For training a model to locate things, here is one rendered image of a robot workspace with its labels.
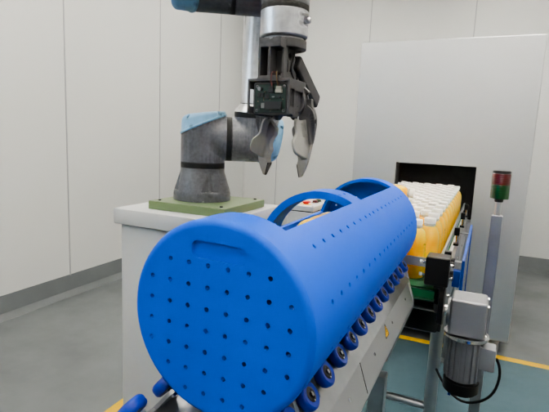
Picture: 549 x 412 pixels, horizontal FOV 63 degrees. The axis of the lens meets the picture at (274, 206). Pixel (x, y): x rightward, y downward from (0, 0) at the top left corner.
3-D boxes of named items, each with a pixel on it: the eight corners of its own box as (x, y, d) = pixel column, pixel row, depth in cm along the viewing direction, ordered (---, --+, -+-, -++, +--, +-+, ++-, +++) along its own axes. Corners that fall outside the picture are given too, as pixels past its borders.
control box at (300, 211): (287, 230, 169) (288, 203, 167) (306, 222, 187) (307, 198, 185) (312, 234, 165) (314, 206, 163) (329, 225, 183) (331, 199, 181)
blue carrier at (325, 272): (132, 389, 69) (135, 206, 65) (322, 260, 148) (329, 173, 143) (305, 454, 58) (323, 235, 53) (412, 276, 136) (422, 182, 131)
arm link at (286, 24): (273, 20, 75) (319, 16, 72) (272, 49, 76) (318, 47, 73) (252, 8, 69) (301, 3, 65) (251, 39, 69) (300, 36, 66)
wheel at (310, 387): (288, 391, 66) (299, 387, 66) (300, 378, 70) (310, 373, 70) (305, 419, 66) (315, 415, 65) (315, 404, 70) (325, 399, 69)
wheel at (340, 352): (322, 351, 80) (331, 346, 79) (330, 340, 84) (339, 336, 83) (336, 373, 79) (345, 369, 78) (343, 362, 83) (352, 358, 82)
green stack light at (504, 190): (488, 198, 161) (490, 185, 160) (488, 196, 166) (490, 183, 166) (509, 200, 158) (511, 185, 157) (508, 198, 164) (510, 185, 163)
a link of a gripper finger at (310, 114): (291, 148, 74) (281, 96, 73) (295, 148, 75) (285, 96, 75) (318, 142, 71) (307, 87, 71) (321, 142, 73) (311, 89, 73)
